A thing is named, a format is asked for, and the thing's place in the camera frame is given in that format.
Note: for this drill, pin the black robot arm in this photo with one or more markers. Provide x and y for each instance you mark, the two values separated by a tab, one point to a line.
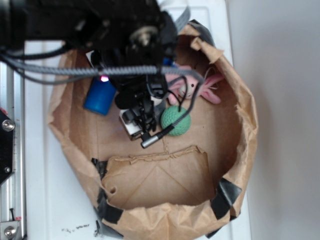
39	29

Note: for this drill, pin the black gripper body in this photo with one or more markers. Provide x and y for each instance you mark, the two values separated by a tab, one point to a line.
132	37

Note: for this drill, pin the brown paper bag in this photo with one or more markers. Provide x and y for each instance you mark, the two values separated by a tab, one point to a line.
181	187

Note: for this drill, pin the aluminium extrusion rail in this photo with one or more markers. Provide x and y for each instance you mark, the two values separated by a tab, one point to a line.
13	191

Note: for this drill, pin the blue plastic bottle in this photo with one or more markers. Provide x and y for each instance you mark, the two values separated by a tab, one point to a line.
100	95

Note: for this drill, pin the black octagonal mount plate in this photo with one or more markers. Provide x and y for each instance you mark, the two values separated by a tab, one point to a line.
7	127

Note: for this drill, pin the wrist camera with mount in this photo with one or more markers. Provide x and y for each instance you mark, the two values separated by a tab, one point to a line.
140	114

